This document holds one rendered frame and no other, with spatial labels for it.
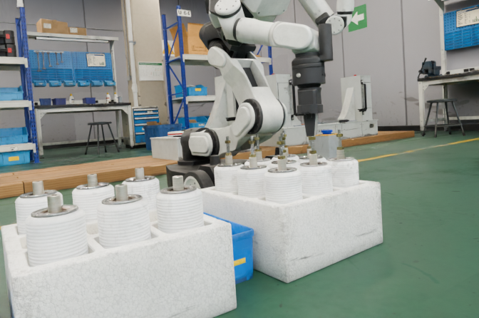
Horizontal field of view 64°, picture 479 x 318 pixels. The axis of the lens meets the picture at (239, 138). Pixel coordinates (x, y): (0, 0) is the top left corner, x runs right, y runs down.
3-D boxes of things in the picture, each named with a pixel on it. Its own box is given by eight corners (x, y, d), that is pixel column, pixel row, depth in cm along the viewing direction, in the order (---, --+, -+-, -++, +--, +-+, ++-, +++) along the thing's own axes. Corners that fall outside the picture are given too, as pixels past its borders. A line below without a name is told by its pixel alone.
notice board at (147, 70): (139, 80, 717) (137, 61, 715) (163, 80, 745) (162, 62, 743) (140, 80, 715) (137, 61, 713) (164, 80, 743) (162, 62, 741)
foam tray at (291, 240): (200, 246, 121) (196, 189, 120) (289, 219, 144) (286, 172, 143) (287, 284, 90) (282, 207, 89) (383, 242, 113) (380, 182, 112)
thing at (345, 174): (336, 214, 121) (333, 157, 120) (366, 218, 115) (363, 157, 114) (321, 222, 114) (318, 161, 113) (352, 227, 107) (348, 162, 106)
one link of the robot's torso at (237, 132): (192, 135, 186) (245, 94, 149) (227, 132, 198) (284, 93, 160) (200, 166, 183) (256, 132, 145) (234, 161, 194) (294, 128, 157)
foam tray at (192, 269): (8, 301, 91) (1, 226, 90) (163, 258, 112) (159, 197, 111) (23, 393, 58) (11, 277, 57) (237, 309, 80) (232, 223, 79)
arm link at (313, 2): (324, 43, 165) (294, 0, 162) (329, 39, 176) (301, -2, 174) (347, 27, 159) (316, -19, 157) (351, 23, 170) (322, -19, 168)
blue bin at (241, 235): (167, 257, 113) (165, 217, 113) (201, 247, 119) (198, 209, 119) (221, 291, 88) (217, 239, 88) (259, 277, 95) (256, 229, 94)
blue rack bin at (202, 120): (177, 130, 652) (176, 118, 651) (197, 128, 675) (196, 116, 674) (192, 130, 612) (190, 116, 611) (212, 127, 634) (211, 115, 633)
